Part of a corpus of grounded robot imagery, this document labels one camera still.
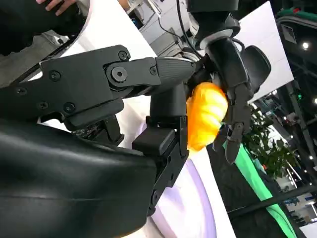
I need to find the green potted plant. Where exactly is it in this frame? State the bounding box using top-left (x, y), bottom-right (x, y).
top-left (247, 103), bottom-right (299, 179)

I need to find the black textured panel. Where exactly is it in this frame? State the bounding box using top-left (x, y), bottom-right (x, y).
top-left (208, 128), bottom-right (280, 220)

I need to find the white office machine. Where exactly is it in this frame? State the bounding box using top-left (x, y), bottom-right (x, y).
top-left (137, 0), bottom-right (199, 59)

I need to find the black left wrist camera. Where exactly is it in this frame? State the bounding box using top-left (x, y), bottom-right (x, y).
top-left (244, 45), bottom-right (272, 101)

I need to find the black metal bar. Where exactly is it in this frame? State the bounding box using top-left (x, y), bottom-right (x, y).
top-left (230, 184), bottom-right (317, 216)

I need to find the orange and white bread roll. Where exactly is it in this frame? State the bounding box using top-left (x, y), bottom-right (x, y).
top-left (185, 82), bottom-right (228, 152)

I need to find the person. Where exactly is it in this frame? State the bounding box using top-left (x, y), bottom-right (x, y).
top-left (0, 0), bottom-right (87, 57)

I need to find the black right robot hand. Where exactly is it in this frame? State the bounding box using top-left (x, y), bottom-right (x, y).
top-left (0, 44), bottom-right (197, 238)

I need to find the person's hand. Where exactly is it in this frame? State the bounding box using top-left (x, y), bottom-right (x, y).
top-left (36, 0), bottom-right (78, 16)

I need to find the lilac plate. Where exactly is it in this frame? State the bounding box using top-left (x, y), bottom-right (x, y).
top-left (138, 119), bottom-right (217, 238)

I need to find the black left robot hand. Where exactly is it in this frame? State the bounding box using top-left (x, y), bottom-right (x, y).
top-left (187, 37), bottom-right (254, 165)

